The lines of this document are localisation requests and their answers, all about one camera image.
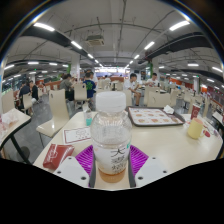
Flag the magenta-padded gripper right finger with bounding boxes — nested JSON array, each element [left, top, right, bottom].
[[128, 144, 169, 189]]

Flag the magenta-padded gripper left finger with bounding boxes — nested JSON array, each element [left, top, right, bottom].
[[53, 144, 98, 189]]

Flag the clear tea bottle white cap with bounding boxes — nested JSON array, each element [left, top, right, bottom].
[[89, 90, 133, 184]]

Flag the red flat packet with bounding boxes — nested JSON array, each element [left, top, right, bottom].
[[42, 143, 75, 170]]

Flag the white card with red border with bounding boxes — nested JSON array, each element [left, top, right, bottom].
[[62, 125, 92, 145]]

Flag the brown tray with paper liner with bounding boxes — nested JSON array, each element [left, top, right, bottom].
[[126, 105, 186, 128]]

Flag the small clear sanitizer bottle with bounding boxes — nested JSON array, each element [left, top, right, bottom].
[[83, 108, 94, 127]]

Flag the pale yellow mug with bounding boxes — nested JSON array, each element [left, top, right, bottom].
[[186, 118, 205, 140]]

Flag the white paper napkin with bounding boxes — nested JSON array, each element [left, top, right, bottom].
[[163, 104, 175, 115]]

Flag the beige dining chairs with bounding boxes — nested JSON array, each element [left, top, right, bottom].
[[1, 79, 214, 139]]

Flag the white table with black edge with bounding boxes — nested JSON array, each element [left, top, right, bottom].
[[0, 108, 33, 164]]

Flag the colourful sticker sheet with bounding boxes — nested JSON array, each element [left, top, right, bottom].
[[199, 117, 218, 134]]

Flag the person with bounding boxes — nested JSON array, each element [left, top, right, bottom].
[[123, 73, 143, 107], [82, 72, 98, 101], [29, 80, 40, 103], [18, 81, 33, 109], [59, 73, 75, 101], [144, 72, 161, 88]]

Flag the ceiling air conditioner unit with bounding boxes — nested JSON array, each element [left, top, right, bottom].
[[84, 34, 106, 48]]

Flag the ceiling strip lights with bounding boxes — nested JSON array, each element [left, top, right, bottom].
[[3, 20, 224, 84]]

